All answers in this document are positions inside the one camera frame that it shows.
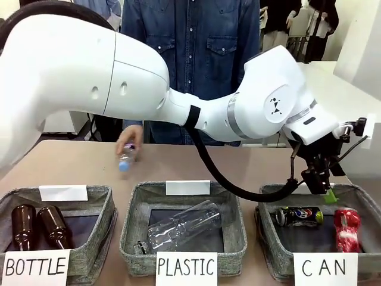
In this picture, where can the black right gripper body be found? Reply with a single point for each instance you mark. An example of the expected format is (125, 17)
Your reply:
(323, 149)

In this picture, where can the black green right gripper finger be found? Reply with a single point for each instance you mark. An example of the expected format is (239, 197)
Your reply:
(330, 198)
(318, 181)

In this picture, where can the crushed red can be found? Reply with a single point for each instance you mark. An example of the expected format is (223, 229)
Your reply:
(346, 229)

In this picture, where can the black Pepsi can green end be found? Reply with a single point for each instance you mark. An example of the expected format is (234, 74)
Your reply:
(297, 217)

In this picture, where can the large clear plastic bottle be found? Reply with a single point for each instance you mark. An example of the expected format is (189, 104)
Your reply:
(184, 226)

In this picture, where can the small water bottle blue cap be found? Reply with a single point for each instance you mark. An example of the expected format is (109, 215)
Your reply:
(126, 162)

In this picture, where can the brown glass beer bottle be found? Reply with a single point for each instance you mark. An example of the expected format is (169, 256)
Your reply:
(53, 226)
(23, 226)

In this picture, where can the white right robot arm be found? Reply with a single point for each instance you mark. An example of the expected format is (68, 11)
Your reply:
(89, 59)

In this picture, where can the person's right forearm denim sleeve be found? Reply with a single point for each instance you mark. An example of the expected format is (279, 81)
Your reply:
(134, 122)

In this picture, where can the flat white CAN label sign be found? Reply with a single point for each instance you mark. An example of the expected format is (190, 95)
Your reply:
(326, 268)

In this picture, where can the grey fabric can basket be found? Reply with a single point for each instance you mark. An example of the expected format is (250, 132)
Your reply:
(276, 262)

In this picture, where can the grey fabric plastic basket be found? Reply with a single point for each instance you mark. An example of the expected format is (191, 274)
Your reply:
(232, 238)

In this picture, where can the grey fabric bottle basket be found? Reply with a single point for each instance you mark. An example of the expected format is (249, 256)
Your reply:
(89, 253)

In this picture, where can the person's right hand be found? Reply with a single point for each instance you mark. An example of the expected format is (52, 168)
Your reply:
(132, 137)

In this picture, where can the white background desk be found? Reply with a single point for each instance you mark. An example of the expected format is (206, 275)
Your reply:
(321, 68)

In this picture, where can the white angled panel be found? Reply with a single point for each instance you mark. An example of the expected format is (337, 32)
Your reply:
(360, 44)

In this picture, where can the background person beige clothes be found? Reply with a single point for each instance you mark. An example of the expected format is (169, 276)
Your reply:
(272, 32)

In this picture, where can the folded white PLASTIC tent card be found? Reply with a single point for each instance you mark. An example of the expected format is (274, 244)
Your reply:
(187, 187)

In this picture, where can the background person black coat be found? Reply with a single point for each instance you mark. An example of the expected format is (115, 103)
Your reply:
(324, 18)

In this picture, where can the flat white PLASTIC label sign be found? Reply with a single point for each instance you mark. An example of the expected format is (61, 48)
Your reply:
(186, 268)

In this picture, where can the person's torso denim shirt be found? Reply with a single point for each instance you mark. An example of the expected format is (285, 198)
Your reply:
(190, 44)

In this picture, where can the background person light blue shirt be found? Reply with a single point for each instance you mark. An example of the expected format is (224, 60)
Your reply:
(114, 9)

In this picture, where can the folded white bottle tent card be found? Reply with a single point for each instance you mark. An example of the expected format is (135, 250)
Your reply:
(64, 193)

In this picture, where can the white cabinet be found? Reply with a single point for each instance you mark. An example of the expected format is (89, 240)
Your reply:
(62, 123)

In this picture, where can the flat white BOTTLE label sign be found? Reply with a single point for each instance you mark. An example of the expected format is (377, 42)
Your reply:
(35, 268)

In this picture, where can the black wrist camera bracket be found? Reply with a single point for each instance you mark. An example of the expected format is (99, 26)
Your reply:
(361, 123)

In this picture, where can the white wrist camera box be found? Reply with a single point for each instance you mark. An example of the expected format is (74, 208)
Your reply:
(370, 131)

